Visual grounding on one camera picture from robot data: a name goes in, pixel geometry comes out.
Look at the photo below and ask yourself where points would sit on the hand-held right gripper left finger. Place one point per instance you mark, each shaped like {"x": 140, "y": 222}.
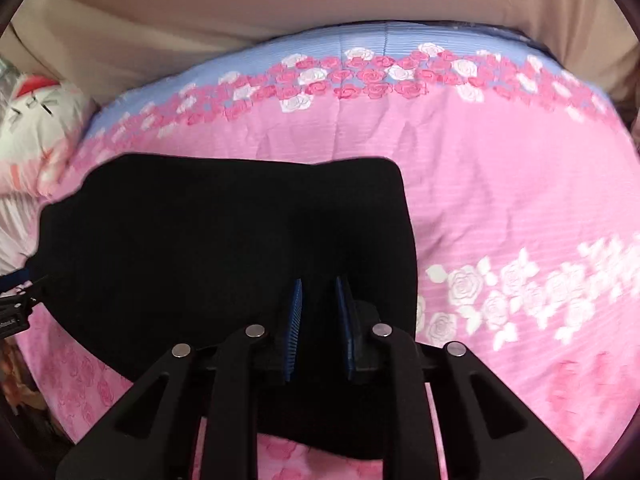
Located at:
{"x": 295, "y": 325}

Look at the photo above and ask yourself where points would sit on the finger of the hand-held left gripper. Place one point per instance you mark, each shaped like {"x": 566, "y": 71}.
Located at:
{"x": 15, "y": 278}
{"x": 30, "y": 297}

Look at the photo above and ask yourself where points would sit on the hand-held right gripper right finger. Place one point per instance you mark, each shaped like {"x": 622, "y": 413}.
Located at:
{"x": 345, "y": 325}

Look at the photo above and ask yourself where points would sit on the black pants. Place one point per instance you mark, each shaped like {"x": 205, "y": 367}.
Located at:
{"x": 200, "y": 240}

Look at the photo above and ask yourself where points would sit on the cat print pillow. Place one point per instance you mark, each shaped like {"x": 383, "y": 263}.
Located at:
{"x": 35, "y": 125}

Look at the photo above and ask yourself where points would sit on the pink floral bed sheet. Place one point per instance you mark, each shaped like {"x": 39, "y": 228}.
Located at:
{"x": 500, "y": 185}

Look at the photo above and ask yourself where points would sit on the beige curtain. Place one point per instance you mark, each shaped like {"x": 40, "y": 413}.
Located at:
{"x": 200, "y": 20}

